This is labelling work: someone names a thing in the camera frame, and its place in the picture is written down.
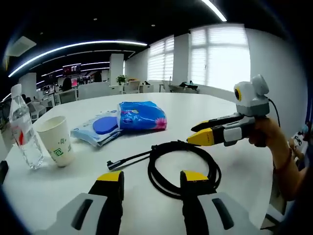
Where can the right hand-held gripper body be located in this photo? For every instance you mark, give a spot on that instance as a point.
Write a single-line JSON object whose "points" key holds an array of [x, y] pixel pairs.
{"points": [[252, 107]]}

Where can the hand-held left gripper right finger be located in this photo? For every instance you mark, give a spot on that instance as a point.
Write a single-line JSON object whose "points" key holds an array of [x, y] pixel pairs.
{"points": [[195, 210]]}

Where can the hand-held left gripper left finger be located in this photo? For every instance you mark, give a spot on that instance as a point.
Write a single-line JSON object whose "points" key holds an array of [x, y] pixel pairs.
{"points": [[97, 210]]}

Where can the blue tissue pack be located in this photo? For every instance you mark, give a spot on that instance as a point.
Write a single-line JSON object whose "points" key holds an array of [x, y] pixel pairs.
{"points": [[141, 117]]}

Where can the white paper cup green print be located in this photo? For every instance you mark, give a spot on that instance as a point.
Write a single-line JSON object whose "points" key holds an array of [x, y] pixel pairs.
{"points": [[58, 147]]}

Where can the wet wipes pack blue lid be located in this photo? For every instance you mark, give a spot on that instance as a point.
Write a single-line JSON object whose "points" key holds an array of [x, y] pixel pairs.
{"points": [[105, 124]]}

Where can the clear water bottle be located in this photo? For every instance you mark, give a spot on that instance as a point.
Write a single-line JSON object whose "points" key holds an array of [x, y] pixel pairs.
{"points": [[24, 137]]}

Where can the white tabletop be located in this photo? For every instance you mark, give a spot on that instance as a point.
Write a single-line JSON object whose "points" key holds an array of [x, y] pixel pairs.
{"points": [[151, 218]]}

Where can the person's right hand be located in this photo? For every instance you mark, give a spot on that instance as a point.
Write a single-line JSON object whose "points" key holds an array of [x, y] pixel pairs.
{"points": [[266, 132]]}

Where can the dark bag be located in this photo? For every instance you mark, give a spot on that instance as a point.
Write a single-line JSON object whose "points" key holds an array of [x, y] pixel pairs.
{"points": [[188, 85]]}

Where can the large window with blinds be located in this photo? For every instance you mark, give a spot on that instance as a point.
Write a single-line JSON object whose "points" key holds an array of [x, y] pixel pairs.
{"points": [[220, 56]]}

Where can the narrow window with blinds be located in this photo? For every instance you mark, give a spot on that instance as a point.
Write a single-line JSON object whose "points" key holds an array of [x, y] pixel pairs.
{"points": [[161, 58]]}

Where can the potted green plant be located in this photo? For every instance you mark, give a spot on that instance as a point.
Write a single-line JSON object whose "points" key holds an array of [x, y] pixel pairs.
{"points": [[121, 79]]}

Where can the long ceiling light strip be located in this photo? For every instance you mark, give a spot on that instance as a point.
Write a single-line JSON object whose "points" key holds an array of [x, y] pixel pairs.
{"points": [[215, 9]]}

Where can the white pillar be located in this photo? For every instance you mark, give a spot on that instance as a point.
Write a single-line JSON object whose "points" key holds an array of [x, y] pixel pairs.
{"points": [[27, 84], [117, 69]]}

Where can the hanging display screen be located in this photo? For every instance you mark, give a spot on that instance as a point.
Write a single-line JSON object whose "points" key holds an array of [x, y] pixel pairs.
{"points": [[71, 68]]}

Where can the curved ceiling light strip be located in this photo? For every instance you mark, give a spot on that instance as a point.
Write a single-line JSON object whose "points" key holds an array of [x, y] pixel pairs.
{"points": [[73, 47]]}

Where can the ceiling air vent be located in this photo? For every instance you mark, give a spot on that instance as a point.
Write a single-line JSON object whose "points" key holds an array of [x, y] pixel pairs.
{"points": [[22, 46]]}

